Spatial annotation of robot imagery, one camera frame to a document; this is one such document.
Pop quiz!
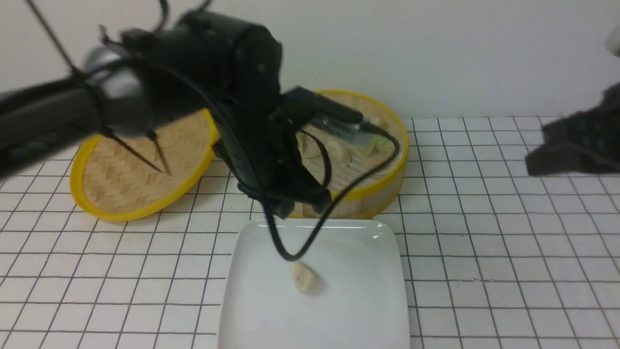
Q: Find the yellow rimmed bamboo steamer basket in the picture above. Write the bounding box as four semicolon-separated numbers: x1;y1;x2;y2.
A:
321;89;409;219

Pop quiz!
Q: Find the white dumpling centre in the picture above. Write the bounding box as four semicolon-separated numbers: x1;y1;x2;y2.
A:
326;141;351;167

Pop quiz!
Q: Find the white square ceramic plate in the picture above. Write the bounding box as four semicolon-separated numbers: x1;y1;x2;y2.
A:
217;219;410;349

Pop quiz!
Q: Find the black cable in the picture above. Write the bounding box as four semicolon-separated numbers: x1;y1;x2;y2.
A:
73;58;401;262

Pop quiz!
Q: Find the white steamed dumpling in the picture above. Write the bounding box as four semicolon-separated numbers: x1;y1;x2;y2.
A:
289;261;319;294

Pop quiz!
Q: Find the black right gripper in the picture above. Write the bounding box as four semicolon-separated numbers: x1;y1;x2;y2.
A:
525;82;620;176

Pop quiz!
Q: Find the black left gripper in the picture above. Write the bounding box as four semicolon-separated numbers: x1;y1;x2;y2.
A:
213;87;364;218

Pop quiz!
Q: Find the yellow rimmed woven bamboo lid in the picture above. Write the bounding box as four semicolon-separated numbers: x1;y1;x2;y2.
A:
69;110;218;222

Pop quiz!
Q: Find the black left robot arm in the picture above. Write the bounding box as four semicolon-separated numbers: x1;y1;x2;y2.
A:
0;8;372;218

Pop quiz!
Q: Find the green dumpling right outer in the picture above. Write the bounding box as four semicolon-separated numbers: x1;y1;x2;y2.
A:
373;135;395;154

